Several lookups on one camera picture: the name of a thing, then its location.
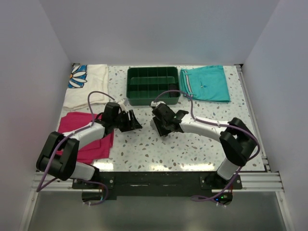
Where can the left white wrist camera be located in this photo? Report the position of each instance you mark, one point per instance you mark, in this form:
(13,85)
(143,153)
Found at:
(123,104)

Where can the cream daisy print shirt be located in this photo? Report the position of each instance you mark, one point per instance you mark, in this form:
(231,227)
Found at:
(83,80)

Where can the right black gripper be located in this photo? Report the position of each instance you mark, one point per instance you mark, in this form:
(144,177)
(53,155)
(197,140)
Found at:
(161,132)

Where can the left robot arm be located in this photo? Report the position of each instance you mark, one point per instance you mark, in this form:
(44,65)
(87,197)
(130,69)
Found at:
(59,154)

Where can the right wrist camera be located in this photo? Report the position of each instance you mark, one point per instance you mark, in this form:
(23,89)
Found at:
(154,104)

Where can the pink folded cloth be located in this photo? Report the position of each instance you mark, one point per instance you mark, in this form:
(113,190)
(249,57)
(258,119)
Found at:
(98,149)

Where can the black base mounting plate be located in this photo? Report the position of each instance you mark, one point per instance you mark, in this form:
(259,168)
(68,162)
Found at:
(157,184)

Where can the aluminium frame rail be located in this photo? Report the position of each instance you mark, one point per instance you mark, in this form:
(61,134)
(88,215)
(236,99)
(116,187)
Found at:
(266,181)

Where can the black item in tray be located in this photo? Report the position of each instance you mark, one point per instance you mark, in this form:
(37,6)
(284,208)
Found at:
(173,93)

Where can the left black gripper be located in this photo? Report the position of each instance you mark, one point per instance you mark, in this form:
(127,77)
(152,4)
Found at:
(133,124)

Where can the grey striped underwear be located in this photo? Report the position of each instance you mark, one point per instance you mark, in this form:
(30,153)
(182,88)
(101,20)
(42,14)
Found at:
(152,124)

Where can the green divided plastic tray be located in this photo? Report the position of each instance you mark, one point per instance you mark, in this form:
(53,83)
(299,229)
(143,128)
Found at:
(144,84)

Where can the teal folded shorts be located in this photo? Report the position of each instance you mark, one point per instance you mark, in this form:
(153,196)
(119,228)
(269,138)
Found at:
(206,83)

